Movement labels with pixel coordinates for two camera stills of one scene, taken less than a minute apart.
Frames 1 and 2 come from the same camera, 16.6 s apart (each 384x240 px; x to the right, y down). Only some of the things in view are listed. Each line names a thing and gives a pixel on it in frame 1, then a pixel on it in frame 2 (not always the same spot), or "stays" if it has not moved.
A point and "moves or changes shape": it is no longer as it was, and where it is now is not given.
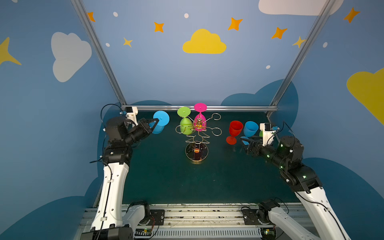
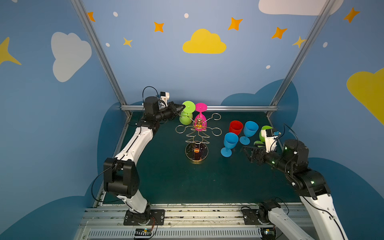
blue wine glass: (164, 120) moves or changes shape
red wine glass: (235, 127) stays
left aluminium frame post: (100, 49) stays
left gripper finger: (151, 122) -> (179, 107)
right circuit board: (268, 233) stays
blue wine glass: (250, 128) stays
